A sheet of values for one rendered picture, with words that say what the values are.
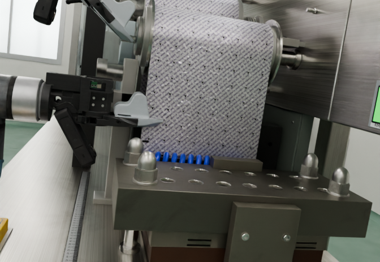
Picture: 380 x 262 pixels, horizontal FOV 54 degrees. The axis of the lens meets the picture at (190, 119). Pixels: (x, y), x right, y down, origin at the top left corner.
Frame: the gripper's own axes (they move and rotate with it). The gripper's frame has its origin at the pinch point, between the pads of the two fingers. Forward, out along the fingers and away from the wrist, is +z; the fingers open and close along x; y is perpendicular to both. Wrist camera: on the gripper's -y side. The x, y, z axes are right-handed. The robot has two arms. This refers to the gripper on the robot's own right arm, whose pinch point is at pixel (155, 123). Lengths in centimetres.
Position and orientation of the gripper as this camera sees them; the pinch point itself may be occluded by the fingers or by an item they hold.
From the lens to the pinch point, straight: 70.6
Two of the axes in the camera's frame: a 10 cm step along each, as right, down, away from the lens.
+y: 1.3, -9.8, -1.3
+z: 9.7, 1.0, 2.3
